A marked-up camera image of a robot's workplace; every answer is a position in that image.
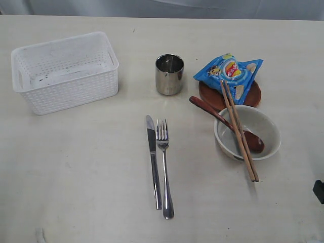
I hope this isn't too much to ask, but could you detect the silver metal fork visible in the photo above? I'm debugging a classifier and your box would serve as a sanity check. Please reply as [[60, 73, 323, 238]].
[[156, 119, 174, 219]]

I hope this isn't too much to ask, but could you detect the red-brown wooden spoon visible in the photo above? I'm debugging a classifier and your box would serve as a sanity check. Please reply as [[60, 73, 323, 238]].
[[189, 96, 265, 153]]

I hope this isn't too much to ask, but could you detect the brown round wooden plate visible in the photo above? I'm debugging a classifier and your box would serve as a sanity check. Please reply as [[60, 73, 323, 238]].
[[198, 81, 261, 112]]

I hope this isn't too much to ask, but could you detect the white floral ceramic bowl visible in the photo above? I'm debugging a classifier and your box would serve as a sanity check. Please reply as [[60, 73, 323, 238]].
[[214, 105, 281, 161]]

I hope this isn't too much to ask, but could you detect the blue chips bag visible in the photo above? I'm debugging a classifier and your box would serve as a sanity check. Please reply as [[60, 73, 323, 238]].
[[193, 53, 263, 105]]

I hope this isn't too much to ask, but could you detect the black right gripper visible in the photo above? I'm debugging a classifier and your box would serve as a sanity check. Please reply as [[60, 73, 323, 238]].
[[312, 180, 324, 204]]

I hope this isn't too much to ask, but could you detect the brown wooden chopstick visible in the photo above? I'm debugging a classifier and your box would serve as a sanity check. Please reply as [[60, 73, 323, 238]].
[[220, 80, 256, 182], [223, 80, 259, 182]]

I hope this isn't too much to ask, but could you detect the silver metal knife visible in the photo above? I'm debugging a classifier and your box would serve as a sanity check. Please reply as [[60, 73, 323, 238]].
[[146, 115, 162, 210]]

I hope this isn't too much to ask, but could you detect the silver metal cup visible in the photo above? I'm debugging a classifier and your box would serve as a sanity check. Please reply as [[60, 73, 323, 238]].
[[155, 54, 184, 96]]

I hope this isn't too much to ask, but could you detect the white perforated plastic basket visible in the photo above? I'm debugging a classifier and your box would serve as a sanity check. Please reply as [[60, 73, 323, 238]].
[[11, 31, 119, 115]]

